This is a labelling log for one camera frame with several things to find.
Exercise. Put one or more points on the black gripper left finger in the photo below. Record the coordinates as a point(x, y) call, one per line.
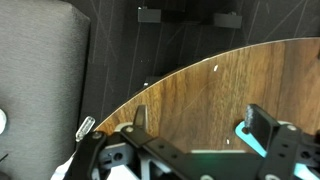
point(141, 116)

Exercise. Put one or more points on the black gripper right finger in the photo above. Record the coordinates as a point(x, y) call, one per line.
point(261, 125)

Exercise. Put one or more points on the teal plastic measuring scoop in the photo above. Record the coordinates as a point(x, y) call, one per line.
point(240, 133)

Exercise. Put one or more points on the white rice grain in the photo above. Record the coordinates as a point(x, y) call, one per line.
point(215, 68)
point(227, 141)

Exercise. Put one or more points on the clear plastic tube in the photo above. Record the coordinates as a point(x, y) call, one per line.
point(85, 128)

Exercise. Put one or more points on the grey upholstered seat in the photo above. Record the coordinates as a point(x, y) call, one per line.
point(40, 83)

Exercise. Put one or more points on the white round knob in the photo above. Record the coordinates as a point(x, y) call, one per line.
point(2, 121)

